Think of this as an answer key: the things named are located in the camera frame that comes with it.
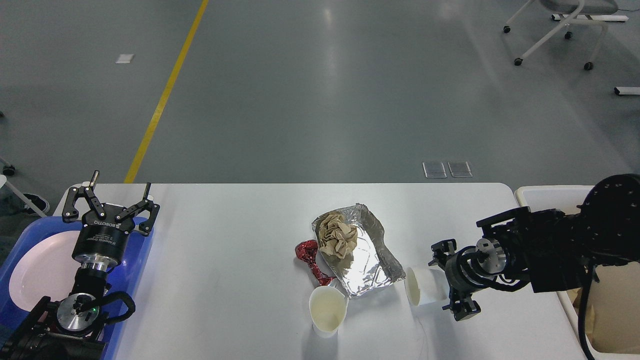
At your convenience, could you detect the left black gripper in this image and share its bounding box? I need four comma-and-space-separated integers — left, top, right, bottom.
62, 170, 161, 271

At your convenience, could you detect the white bar behind chair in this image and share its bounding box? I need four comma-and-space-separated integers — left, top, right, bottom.
551, 13, 629, 23

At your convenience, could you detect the left floor socket plate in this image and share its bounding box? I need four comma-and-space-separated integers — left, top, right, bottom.
422, 161, 448, 179

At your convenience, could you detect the right floor socket plate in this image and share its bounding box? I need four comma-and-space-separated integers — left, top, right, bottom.
447, 161, 473, 178

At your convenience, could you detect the blue plastic tray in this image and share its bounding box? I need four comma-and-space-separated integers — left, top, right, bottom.
0, 216, 156, 360

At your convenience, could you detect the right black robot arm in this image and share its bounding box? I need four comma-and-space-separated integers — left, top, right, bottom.
430, 173, 640, 360

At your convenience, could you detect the pink plate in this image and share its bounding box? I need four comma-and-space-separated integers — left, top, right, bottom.
8, 230, 80, 312

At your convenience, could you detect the aluminium foil tray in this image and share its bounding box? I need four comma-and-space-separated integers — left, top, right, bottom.
311, 203, 406, 299

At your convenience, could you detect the white paper cup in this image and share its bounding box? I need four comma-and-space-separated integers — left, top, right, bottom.
404, 266, 450, 306

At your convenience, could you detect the white office chair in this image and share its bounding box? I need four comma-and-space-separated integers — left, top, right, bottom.
513, 0, 619, 71

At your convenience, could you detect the red foil wrapper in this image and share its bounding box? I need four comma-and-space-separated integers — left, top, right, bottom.
294, 239, 336, 286

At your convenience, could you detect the white floor bar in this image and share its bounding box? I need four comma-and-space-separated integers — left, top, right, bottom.
614, 86, 640, 96

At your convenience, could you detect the white plastic bin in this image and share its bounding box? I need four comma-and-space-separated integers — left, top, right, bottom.
514, 185, 640, 360

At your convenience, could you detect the floor socket plate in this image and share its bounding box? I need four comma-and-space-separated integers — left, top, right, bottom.
447, 161, 473, 178
422, 161, 448, 179

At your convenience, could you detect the person's shoe and leg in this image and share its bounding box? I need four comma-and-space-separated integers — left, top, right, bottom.
0, 193, 50, 216

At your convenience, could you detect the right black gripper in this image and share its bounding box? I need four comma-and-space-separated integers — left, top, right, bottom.
429, 238, 487, 322

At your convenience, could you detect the cream cup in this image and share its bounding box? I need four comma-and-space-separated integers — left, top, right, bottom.
308, 285, 349, 338

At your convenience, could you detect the brown paper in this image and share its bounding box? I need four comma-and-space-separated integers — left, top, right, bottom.
317, 211, 358, 259

